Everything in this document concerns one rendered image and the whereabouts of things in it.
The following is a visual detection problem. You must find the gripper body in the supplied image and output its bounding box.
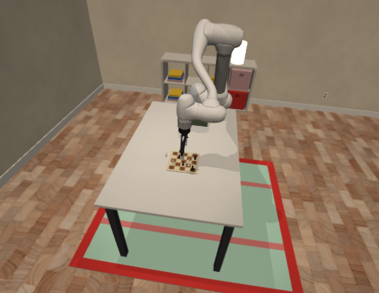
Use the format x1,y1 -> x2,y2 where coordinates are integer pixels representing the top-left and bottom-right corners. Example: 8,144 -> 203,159
179,128 -> 191,139

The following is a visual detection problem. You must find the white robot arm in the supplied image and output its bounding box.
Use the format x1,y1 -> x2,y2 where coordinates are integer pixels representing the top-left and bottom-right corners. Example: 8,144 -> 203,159
176,19 -> 244,130

